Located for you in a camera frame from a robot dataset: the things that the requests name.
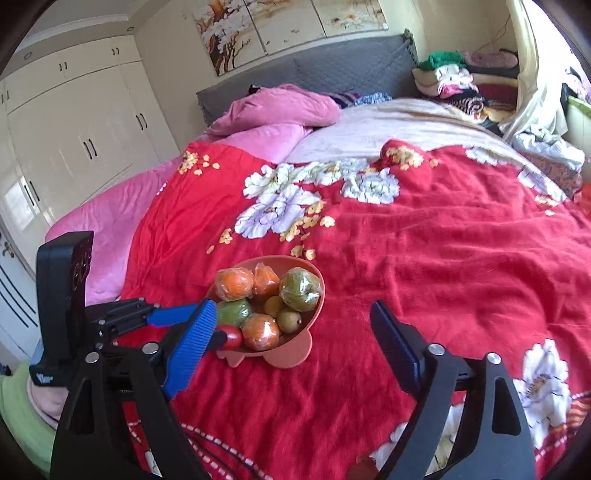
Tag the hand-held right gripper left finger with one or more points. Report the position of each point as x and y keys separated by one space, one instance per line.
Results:
x=194 y=346

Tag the orange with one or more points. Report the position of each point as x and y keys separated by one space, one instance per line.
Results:
x=266 y=280
x=261 y=331
x=235 y=282

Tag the crumpled white clothes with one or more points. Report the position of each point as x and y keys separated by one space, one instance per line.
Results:
x=547 y=145

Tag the grey padded headboard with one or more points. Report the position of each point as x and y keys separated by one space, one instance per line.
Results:
x=323 y=64

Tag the red tomato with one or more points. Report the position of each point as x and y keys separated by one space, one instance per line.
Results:
x=232 y=337

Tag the green garment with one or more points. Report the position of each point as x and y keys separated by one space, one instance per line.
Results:
x=18 y=415

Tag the beige blanket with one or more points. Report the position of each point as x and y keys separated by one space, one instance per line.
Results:
x=369 y=124

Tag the white wardrobe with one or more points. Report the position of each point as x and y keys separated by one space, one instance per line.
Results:
x=69 y=120

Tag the pile of folded clothes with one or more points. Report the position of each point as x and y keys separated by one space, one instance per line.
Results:
x=452 y=83

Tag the pink quilt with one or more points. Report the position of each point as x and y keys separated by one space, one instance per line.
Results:
x=115 y=212

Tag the red floral blanket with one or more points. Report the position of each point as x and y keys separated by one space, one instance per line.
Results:
x=415 y=258

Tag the person's foot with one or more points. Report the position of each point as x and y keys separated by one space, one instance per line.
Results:
x=367 y=468

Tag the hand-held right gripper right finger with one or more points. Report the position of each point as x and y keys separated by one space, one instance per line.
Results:
x=395 y=341

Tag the brown longan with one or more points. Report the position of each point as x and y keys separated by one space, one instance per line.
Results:
x=274 y=305
x=289 y=319

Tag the cream curtain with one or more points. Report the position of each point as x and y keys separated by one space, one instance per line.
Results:
x=538 y=78

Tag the pink plastic bowl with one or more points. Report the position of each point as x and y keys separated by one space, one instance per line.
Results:
x=295 y=353

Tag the green citrus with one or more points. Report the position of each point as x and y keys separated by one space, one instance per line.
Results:
x=300 y=288
x=235 y=311

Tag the patterned dark pillow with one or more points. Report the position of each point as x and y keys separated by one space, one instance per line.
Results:
x=360 y=99

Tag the white box with green edge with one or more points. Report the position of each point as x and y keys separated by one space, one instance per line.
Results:
x=579 y=122

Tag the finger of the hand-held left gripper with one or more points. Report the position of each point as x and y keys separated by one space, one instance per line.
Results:
x=218 y=340
x=175 y=314

